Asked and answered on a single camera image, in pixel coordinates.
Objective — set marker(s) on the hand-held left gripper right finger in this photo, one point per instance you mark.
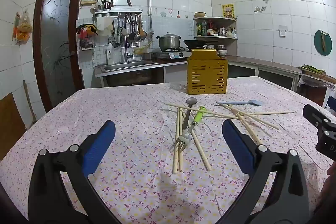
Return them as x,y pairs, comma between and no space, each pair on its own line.
237,146

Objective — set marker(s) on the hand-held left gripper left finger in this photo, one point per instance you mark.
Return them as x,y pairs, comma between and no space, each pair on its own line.
98,146

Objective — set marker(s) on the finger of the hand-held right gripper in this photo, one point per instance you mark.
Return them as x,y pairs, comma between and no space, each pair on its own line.
316,115

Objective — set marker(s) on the light blue plastic fork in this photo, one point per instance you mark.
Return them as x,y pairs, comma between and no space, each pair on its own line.
236,102

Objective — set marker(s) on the pile of wooden chopsticks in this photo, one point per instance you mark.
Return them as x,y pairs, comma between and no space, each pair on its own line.
179,140

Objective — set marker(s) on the grey metal spoon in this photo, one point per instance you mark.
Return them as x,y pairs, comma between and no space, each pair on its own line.
191,101

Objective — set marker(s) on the yellow slotted utensil holder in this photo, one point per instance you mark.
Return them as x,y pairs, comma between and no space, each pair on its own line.
207,74

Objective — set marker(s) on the dark bin with plastic bag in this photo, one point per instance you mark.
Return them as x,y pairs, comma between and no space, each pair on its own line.
313,91

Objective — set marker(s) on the wooden cutting board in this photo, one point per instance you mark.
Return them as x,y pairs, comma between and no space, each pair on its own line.
323,78

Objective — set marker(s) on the floral tablecloth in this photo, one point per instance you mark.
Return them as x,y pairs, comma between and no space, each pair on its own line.
131,119

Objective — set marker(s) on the green vegetables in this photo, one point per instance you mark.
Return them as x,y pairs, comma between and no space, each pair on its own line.
312,69

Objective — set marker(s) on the round green hanging board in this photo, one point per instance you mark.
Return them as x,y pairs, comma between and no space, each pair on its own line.
319,43

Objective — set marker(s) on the counter with cabinets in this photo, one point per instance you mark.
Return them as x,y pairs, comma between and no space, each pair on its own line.
262,66

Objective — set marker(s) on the wooden stick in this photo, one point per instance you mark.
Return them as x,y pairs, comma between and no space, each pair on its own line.
29,100

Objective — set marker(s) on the stainless steel sink unit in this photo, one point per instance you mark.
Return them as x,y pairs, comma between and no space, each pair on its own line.
126,66

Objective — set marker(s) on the white soap bottle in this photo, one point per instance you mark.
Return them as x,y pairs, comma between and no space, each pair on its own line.
109,54

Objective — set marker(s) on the stack of bowls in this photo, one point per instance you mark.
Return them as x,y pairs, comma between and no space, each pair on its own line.
222,53

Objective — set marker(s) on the metal faucet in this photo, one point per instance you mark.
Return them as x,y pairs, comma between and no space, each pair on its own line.
126,48

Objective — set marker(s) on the yellow mesh scrubber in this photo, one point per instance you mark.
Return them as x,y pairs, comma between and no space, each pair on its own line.
140,50

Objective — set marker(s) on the wooden door with frosted glass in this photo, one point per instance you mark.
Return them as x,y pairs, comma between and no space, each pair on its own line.
56,43

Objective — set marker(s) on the black wok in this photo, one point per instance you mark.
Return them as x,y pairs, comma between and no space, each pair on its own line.
195,43

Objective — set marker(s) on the gas stove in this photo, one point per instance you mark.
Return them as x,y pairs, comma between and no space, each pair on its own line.
170,54

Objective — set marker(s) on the small metal kettle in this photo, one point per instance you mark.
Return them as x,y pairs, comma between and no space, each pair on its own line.
222,32

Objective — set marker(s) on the dark sauce bottle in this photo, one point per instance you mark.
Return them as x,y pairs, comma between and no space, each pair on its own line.
210,29

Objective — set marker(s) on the white hanging cloth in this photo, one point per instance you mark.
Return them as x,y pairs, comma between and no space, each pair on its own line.
105,26

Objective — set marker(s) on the wooden spoon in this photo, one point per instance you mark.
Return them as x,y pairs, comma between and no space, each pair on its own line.
143,33

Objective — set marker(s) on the green bottle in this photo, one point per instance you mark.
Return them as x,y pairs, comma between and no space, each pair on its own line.
199,29

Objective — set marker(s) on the steel pot with lid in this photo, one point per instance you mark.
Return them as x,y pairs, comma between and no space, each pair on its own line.
169,42

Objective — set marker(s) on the beige bowl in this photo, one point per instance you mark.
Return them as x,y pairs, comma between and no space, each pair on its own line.
200,14

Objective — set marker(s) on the corner wall shelf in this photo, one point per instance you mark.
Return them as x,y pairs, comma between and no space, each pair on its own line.
215,37

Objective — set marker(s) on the white wall hooks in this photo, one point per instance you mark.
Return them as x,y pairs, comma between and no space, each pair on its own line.
260,8

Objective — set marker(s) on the metal wall shelf rack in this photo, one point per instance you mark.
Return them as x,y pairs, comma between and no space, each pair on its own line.
118,12

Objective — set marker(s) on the yellow wall picture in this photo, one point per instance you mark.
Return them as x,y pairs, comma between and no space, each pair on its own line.
228,11

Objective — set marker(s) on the orange plastic bags on wall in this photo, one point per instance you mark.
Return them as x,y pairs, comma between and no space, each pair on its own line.
23,29

